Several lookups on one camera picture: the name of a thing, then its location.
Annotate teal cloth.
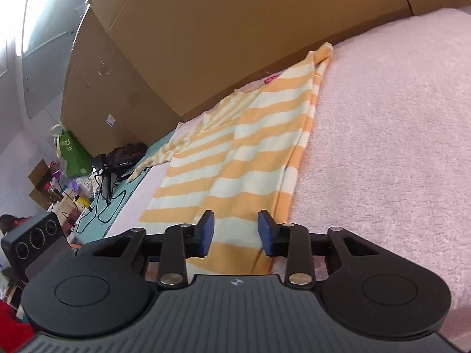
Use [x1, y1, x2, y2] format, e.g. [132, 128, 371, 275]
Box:
[74, 130, 178, 246]

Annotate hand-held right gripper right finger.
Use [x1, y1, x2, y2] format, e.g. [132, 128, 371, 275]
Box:
[258, 209, 379, 289]

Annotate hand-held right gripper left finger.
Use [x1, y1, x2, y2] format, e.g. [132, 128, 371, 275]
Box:
[79, 210, 215, 289]

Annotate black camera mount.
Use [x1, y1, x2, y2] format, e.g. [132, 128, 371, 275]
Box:
[91, 152, 134, 207]

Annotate pink fluffy blanket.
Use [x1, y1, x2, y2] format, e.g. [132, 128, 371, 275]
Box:
[105, 7, 471, 342]

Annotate person's red clothing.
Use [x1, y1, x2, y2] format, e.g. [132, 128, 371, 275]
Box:
[0, 299, 36, 353]

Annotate cardboard box small label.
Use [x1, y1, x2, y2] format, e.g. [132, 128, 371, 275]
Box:
[60, 4, 185, 159]

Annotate green shopping bag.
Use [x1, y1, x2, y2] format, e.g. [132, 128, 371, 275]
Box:
[49, 125, 93, 179]

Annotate dark brown cloth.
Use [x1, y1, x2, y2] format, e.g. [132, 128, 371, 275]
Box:
[106, 142, 148, 163]

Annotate large cardboard box two labels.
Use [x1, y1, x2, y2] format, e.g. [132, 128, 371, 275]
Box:
[90, 0, 417, 123]

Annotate black cable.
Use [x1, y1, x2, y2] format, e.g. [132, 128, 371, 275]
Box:
[87, 187, 130, 226]

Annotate orange white striped shirt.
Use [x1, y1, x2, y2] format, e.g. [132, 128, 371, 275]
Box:
[127, 42, 334, 276]

